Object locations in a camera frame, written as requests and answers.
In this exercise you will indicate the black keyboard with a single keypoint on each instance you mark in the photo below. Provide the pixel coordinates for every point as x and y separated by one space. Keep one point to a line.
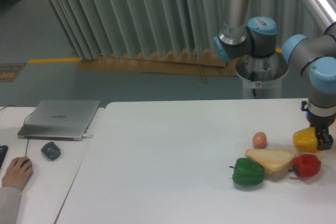
3 153

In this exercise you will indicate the silver laptop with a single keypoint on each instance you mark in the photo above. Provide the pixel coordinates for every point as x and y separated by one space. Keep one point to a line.
65 120

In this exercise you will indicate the red bell pepper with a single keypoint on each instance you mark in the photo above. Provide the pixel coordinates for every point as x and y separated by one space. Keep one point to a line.
305 166

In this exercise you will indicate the bread slice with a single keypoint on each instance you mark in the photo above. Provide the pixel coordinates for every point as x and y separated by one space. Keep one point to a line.
272 160

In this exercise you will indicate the grey pleated curtain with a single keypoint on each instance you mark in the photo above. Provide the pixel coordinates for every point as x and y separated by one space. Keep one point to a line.
118 27

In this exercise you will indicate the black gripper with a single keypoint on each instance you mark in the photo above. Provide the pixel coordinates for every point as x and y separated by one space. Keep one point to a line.
321 124

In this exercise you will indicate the brown egg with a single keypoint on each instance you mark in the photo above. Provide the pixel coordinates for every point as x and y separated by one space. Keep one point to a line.
260 140

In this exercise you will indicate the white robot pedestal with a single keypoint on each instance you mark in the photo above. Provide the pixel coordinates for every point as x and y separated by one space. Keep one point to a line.
262 77

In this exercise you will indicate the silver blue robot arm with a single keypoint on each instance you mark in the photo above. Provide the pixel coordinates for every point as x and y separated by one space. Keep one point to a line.
314 59

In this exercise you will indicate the grey sleeved forearm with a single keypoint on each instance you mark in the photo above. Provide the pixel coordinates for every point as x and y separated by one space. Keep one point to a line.
10 201

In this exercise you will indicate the dark grey round device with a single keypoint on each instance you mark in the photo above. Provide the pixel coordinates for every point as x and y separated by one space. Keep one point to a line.
51 151

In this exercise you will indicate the black computer mouse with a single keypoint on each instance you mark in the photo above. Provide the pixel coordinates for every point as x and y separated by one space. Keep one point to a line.
24 162

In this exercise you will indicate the green bell pepper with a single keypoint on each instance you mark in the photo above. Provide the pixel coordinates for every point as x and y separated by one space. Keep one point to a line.
247 172

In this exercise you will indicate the yellow bell pepper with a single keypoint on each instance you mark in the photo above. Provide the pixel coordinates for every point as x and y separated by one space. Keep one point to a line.
305 140

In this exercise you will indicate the white laptop cable plug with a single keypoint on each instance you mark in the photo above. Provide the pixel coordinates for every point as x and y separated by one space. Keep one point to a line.
87 136

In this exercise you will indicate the person's hand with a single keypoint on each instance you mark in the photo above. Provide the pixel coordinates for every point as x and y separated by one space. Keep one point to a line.
15 176

